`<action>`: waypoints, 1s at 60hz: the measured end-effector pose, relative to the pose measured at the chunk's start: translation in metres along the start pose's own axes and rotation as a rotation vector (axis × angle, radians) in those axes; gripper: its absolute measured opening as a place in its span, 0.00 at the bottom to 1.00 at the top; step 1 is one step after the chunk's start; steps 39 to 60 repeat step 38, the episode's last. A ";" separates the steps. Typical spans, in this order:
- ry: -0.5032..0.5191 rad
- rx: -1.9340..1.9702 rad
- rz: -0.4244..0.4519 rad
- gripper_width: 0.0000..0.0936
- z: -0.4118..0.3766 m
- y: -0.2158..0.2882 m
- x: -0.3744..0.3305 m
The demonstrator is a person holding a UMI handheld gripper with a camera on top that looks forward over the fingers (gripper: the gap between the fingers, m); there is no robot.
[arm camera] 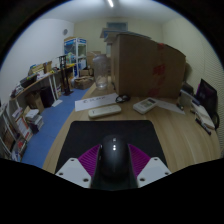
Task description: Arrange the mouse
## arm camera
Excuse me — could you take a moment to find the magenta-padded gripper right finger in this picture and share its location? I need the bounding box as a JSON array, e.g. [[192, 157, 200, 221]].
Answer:
[[128, 143, 172, 189]]

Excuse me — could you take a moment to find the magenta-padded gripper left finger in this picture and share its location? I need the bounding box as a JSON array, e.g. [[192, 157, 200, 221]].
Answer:
[[54, 143, 102, 189]]

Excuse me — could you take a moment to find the black computer mouse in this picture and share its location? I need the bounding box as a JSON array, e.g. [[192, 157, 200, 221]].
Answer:
[[91, 134, 138, 190]]

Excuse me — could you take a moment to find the black mouse pad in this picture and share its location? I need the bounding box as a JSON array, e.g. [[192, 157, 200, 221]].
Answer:
[[54, 119, 168, 174]]

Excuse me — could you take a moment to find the white remote with display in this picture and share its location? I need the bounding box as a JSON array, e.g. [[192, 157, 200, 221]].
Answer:
[[132, 97, 158, 115]]

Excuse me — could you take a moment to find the white paper sheet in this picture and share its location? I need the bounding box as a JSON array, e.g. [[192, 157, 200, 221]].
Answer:
[[154, 99, 186, 116]]

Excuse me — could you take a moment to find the long white remote control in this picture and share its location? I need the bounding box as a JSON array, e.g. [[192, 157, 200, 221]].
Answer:
[[87, 104, 123, 120]]

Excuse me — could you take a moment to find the black marker pen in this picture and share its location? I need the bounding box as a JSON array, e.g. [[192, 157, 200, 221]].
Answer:
[[194, 118, 212, 136]]

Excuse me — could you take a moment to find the long white paper strip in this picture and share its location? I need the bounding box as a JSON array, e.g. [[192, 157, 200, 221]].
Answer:
[[74, 92, 119, 112]]

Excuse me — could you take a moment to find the cluttered shelf unit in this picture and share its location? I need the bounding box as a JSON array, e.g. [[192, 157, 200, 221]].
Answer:
[[0, 60, 76, 163]]

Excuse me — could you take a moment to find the cardboard box on floor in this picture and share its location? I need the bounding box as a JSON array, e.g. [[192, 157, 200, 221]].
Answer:
[[73, 75, 95, 90]]

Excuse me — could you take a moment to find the black floor stand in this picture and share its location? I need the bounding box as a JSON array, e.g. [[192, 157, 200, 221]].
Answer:
[[58, 54, 74, 97]]

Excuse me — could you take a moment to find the clear glass jar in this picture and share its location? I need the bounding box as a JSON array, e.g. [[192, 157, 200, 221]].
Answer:
[[92, 54, 110, 91]]

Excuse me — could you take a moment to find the large brown cardboard box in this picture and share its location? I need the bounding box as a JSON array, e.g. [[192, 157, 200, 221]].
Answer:
[[110, 33, 187, 100]]

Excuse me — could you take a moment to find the blue white display cabinet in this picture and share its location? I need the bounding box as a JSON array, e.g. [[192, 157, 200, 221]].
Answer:
[[63, 36, 88, 79]]

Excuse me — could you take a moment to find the small black cable bundle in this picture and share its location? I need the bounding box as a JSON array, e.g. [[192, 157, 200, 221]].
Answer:
[[115, 94, 131, 104]]

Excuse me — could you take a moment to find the wall air vent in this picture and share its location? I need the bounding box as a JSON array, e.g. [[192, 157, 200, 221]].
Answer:
[[106, 21, 129, 32]]

